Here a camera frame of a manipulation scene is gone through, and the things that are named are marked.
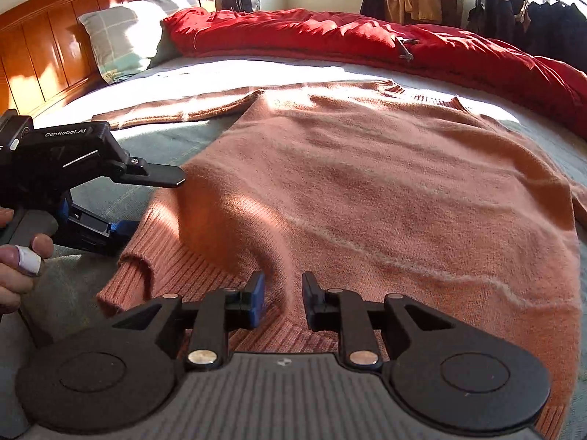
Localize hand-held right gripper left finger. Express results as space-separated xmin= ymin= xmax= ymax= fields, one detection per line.
xmin=112 ymin=271 xmax=267 ymax=370

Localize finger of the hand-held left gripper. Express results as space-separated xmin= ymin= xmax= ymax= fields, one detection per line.
xmin=62 ymin=202 xmax=141 ymax=257
xmin=114 ymin=158 xmax=186 ymax=188

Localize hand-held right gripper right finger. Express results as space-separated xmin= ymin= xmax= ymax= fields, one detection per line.
xmin=302 ymin=271 xmax=452 ymax=372

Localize orange knit sweater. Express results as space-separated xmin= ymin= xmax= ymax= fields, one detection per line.
xmin=92 ymin=80 xmax=581 ymax=440

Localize person's left hand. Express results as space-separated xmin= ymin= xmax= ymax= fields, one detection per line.
xmin=0 ymin=208 xmax=56 ymax=315

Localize bed with plaid sheet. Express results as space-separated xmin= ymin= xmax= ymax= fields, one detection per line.
xmin=0 ymin=52 xmax=587 ymax=440

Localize wooden headboard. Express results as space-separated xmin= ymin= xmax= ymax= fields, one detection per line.
xmin=0 ymin=0 xmax=214 ymax=117

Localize plaid pillow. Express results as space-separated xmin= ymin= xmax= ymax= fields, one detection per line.
xmin=77 ymin=0 xmax=200 ymax=85

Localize red quilt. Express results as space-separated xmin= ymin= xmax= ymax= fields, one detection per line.
xmin=163 ymin=8 xmax=587 ymax=140

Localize metal quilt clip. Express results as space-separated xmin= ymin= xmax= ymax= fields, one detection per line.
xmin=397 ymin=37 xmax=419 ymax=61

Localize orange yellow garment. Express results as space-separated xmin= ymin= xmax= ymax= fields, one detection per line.
xmin=384 ymin=0 xmax=442 ymax=25

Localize dark wooden chair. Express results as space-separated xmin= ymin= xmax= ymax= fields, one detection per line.
xmin=360 ymin=0 xmax=464 ymax=28

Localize black jacket with round patch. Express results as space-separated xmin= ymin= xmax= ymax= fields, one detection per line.
xmin=468 ymin=0 xmax=528 ymax=42

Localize hanging black coats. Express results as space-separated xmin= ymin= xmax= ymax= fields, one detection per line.
xmin=523 ymin=0 xmax=587 ymax=74

